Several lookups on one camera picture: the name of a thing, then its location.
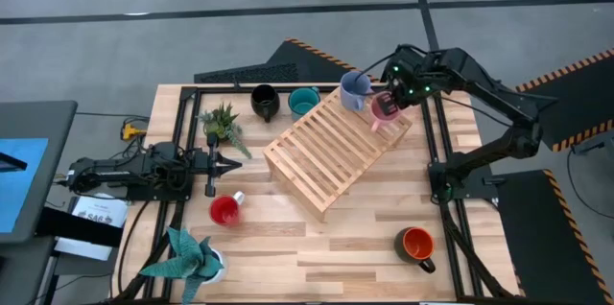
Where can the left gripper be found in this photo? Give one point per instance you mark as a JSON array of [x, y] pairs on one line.
[[210, 166]]

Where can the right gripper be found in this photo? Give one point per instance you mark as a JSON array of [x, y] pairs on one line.
[[412, 89]]

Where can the pink mug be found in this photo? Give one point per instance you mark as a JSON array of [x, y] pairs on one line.
[[384, 119]]

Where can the lavender grey mug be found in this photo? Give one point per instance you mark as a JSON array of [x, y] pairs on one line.
[[354, 91]]

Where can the black mug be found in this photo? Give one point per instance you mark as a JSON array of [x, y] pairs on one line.
[[265, 101]]

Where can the teal mug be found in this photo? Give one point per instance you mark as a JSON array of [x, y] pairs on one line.
[[302, 101]]

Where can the dark mug orange inside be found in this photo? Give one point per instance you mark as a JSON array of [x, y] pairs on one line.
[[416, 245]]

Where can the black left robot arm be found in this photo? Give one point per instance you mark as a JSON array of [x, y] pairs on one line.
[[120, 171]]

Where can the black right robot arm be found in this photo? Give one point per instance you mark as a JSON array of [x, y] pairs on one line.
[[494, 89]]

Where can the succulent plant black pot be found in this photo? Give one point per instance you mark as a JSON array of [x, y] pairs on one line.
[[220, 125]]

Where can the wooden slatted rack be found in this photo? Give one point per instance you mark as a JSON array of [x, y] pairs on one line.
[[326, 151]]

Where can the teal leaf plant white pot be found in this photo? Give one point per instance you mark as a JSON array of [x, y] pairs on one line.
[[189, 259]]

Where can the black mat hazard stripes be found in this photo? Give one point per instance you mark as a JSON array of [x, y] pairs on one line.
[[288, 63], [575, 99], [537, 247]]

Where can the white printed paper sheet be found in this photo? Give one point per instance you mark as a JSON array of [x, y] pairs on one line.
[[98, 211]]

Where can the grey monitor blue screen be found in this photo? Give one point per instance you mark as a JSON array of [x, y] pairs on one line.
[[29, 175]]

